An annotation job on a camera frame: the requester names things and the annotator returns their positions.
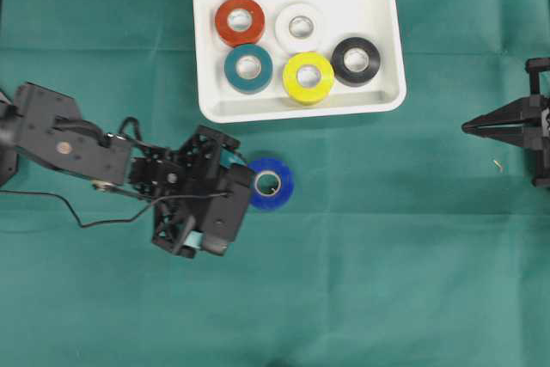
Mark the black tape roll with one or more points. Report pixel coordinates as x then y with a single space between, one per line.
355 61

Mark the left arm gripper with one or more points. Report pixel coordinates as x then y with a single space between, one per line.
188 181

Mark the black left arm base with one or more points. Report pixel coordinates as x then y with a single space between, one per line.
9 126

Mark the small tan debris scrap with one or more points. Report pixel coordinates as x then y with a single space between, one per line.
499 166

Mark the yellow tape roll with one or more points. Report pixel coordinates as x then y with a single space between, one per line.
308 78

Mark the white rectangular plastic tray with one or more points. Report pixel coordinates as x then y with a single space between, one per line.
374 20

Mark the red tape roll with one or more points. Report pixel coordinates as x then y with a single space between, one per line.
233 37

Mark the blue tape roll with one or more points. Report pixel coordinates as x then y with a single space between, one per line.
283 192

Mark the white tape roll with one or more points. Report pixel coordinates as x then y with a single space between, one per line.
300 27

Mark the teal tape roll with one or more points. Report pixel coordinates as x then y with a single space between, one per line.
248 68

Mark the green table cloth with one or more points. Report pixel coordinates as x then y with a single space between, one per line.
402 245

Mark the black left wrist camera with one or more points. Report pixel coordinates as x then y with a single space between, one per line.
222 206

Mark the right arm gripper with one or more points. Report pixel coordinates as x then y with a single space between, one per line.
535 108

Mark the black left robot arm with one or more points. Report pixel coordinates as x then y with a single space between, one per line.
53 134

